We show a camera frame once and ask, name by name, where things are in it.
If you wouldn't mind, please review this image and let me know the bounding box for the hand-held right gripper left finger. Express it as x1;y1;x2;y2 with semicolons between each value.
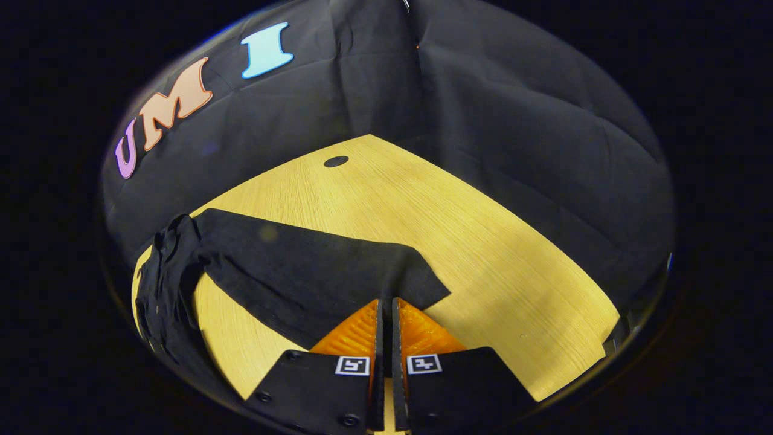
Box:
245;298;385;435

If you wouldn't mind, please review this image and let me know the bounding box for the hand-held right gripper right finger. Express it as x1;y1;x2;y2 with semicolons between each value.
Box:
391;296;541;435

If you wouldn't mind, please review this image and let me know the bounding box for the black garment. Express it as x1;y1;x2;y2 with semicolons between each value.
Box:
134;208;452;387

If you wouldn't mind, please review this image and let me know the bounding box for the black backdrop cloth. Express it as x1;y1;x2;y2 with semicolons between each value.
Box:
101;0;676;339

